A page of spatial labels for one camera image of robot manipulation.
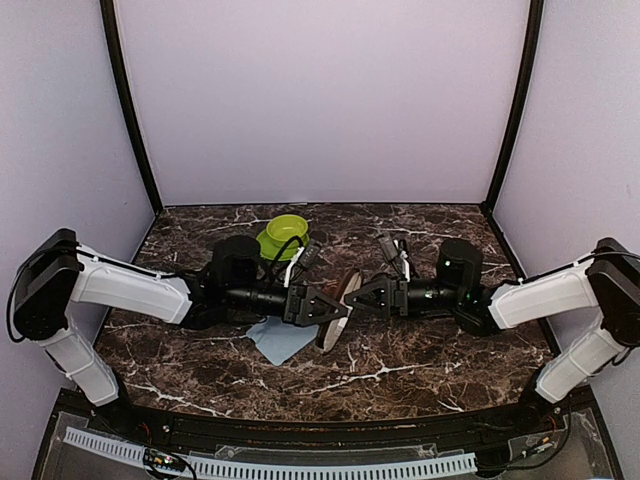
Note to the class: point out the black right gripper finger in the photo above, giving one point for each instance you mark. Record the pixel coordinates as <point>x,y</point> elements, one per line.
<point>374,307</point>
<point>375,291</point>

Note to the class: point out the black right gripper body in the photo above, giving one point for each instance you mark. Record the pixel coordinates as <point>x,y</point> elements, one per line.
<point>399,298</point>

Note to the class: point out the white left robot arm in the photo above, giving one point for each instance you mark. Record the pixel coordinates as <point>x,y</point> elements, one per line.
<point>63,271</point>

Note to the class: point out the left light blue cloth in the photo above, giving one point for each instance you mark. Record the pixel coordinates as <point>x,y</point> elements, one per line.
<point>278,341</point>

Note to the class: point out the white slotted cable duct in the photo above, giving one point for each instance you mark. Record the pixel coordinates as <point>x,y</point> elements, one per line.
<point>250,463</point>

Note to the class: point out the left black frame post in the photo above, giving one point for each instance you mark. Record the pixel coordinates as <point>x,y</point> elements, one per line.
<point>126,101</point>

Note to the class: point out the green plastic plate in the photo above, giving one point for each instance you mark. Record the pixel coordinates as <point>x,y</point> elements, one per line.
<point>271,245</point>

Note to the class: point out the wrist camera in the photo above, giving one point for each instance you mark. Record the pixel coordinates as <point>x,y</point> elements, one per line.
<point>301,262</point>
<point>395,256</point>

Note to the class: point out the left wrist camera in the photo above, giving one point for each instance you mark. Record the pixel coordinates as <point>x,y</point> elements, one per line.
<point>301,262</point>

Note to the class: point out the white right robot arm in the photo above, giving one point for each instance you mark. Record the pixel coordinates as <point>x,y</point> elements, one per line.
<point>606,279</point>

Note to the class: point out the black frame post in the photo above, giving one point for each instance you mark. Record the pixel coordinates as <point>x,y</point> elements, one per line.
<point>516,112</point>
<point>126,101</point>

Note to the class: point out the right black frame post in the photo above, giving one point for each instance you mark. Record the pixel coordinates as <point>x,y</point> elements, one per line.
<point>516,112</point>

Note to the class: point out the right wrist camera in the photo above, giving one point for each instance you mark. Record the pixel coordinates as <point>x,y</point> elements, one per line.
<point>395,256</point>

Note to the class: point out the green plastic bowl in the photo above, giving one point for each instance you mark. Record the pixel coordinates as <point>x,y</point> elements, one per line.
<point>283,227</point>

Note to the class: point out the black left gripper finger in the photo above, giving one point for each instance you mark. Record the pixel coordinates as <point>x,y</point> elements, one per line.
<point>320,302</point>
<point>314,318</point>

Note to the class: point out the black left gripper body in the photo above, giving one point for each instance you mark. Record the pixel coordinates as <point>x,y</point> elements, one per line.
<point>291,315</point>

